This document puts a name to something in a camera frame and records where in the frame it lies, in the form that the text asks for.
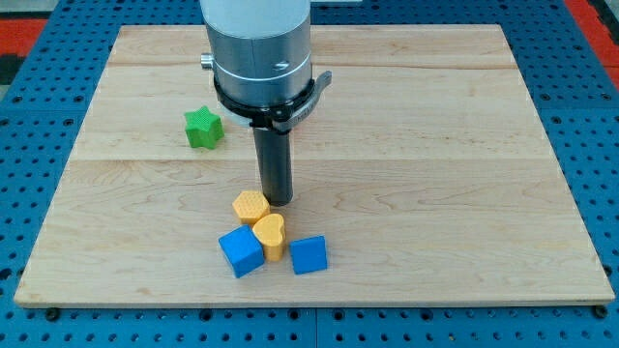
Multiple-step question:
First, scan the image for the wooden board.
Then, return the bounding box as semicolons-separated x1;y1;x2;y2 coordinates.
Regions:
15;25;615;308

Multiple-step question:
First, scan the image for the blue cube block left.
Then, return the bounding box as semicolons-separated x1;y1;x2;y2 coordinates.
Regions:
219;224;265;278

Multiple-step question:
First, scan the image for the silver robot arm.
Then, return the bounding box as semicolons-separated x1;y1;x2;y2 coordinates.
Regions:
200;0;312;107

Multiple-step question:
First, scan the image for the black clamp ring with lever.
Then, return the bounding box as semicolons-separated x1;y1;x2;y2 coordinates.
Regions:
213;70;334;133

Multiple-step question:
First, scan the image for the yellow hexagon block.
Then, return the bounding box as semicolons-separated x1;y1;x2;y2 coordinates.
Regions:
232;190;270;225

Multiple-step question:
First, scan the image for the green star block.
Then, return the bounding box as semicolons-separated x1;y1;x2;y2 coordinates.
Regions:
184;106;224;150

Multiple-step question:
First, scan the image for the yellow heart block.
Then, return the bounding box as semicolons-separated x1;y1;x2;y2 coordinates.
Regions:
252;214;286;261

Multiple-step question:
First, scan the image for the blue cube block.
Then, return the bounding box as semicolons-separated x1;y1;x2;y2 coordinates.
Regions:
219;224;265;278
289;235;328;275

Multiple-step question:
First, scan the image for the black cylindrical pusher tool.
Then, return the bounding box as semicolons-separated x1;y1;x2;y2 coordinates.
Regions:
253;129;293;206

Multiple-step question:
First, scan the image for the blue cube block right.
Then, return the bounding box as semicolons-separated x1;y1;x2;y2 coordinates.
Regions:
289;235;328;275

